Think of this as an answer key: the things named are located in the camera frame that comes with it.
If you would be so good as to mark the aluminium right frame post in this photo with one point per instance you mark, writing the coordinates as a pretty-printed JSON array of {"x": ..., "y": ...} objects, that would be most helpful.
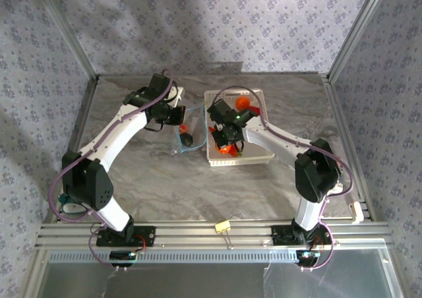
[{"x": 356, "y": 31}]

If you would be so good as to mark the right small controller board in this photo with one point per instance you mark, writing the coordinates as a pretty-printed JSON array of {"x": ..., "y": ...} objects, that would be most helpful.
[{"x": 308, "y": 256}]

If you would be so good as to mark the aluminium frame cross rail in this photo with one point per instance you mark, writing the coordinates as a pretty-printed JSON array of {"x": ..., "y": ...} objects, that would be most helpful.
[{"x": 198, "y": 235}]

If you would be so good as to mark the teal white plastic bracket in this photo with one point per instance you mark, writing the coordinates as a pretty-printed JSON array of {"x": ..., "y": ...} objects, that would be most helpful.
[{"x": 71, "y": 207}]

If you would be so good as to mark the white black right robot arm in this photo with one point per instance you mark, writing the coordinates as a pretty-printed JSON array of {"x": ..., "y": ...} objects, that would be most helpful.
[{"x": 273, "y": 139}]

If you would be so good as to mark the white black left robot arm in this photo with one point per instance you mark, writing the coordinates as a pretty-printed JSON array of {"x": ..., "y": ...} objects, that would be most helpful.
[{"x": 108, "y": 139}]

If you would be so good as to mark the yellow binder clip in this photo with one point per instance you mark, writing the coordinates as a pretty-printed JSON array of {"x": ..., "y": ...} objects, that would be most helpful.
[{"x": 222, "y": 227}]

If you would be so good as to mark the orange toy tangerine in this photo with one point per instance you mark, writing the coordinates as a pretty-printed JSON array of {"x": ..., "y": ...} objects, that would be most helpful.
[
  {"x": 223, "y": 151},
  {"x": 243, "y": 102}
]

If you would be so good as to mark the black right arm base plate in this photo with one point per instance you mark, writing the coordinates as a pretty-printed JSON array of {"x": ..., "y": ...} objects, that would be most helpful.
[{"x": 280, "y": 235}]

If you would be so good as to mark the grey metal panel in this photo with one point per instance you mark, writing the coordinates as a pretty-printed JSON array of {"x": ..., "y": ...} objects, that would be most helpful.
[{"x": 198, "y": 281}]

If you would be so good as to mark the aluminium right side rail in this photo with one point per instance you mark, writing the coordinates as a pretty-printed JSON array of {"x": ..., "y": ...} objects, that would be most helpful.
[{"x": 339, "y": 120}]

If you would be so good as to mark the aluminium left side rail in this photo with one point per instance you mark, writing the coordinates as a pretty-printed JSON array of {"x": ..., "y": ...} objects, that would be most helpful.
[{"x": 84, "y": 120}]

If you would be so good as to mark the aluminium left frame post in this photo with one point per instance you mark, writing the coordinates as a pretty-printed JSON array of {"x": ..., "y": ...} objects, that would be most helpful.
[{"x": 71, "y": 36}]

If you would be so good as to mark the clear zip-top bag blue zipper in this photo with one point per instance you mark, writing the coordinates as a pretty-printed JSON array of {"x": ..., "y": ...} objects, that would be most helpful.
[{"x": 198, "y": 130}]

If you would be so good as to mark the aluminium frame post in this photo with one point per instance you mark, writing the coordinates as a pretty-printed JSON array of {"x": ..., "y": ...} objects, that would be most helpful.
[
  {"x": 356, "y": 31},
  {"x": 71, "y": 36}
]

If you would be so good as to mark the white perforated plastic basket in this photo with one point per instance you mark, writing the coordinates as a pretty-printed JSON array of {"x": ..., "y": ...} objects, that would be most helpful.
[{"x": 260, "y": 146}]

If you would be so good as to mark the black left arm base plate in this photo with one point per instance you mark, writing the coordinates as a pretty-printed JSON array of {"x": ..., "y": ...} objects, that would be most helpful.
[{"x": 148, "y": 235}]

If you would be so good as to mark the small controller board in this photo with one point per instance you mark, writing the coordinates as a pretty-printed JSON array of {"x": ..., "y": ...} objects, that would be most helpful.
[
  {"x": 122, "y": 255},
  {"x": 308, "y": 256}
]

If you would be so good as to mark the left small controller board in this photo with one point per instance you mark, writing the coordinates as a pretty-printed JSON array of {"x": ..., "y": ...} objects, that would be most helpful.
[{"x": 122, "y": 255}]

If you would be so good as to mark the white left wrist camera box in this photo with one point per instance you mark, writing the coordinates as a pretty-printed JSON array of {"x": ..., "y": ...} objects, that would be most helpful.
[{"x": 175, "y": 95}]

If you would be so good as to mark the black toy food piece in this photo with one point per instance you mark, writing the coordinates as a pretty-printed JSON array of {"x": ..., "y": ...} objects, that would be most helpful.
[{"x": 187, "y": 140}]

